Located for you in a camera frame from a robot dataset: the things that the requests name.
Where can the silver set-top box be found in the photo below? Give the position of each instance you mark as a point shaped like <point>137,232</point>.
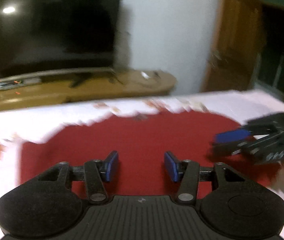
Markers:
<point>7,85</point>

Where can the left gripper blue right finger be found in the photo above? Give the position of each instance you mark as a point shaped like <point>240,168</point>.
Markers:
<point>185,172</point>

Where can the curved black television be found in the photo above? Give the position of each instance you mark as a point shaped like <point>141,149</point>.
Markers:
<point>40,36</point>

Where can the small white object on stand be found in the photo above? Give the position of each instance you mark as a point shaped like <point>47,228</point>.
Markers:
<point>145,75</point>

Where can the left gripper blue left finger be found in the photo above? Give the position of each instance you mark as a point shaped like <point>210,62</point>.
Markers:
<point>97,172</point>

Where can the clear glass vase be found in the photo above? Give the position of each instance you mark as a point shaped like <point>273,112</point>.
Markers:
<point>122,43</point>

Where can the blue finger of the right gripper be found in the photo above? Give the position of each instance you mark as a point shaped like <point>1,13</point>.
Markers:
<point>232,136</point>
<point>228,148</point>

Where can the floral white bed sheet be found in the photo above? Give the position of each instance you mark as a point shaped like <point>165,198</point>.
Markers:
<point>37,125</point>

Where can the brown wooden door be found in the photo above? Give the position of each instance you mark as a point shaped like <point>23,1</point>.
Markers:
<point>235,46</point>

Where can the red knit sweater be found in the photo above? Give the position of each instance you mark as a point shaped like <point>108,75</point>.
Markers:
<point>141,142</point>

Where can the wooden tv stand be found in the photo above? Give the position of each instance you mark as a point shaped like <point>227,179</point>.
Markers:
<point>125,84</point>

